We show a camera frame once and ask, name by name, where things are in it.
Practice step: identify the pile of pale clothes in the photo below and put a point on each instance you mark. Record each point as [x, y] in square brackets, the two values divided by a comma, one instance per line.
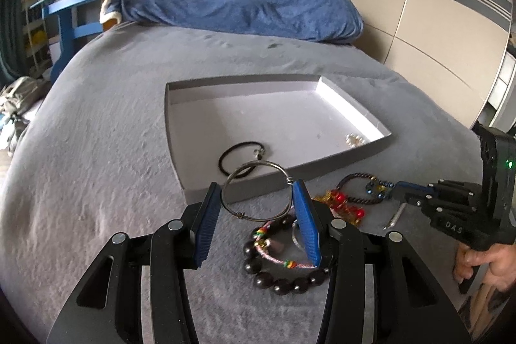
[18, 106]

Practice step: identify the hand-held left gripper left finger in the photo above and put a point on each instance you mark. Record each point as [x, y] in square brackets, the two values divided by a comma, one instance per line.
[204, 225]

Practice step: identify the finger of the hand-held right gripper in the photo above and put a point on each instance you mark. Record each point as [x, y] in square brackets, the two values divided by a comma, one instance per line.
[415, 191]
[451, 221]

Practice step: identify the grey bed cover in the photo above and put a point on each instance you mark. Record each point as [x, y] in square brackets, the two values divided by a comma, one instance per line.
[100, 134]

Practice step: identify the blue wooden desk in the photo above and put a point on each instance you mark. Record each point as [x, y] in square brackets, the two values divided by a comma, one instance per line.
[66, 25]

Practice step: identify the shallow grey cardboard box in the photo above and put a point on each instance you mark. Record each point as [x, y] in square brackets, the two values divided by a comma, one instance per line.
[262, 114]

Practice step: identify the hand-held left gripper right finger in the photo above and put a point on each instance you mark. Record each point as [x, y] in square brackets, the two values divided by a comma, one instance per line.
[307, 225]

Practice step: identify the beige wardrobe with grey stripe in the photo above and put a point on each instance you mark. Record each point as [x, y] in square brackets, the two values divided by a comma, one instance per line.
[435, 17]

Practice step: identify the silver metal pin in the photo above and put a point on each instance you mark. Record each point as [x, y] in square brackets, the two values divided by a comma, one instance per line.
[394, 217]

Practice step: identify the person's right hand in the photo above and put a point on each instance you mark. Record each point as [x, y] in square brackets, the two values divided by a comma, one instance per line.
[504, 267]

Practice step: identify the person's right forearm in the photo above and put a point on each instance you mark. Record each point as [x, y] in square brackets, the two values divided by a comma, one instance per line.
[490, 311]

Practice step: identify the blue blanket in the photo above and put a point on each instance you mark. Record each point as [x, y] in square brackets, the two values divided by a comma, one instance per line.
[242, 5]

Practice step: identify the white shelf rack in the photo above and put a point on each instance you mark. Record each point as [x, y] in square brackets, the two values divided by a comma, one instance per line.
[34, 25]

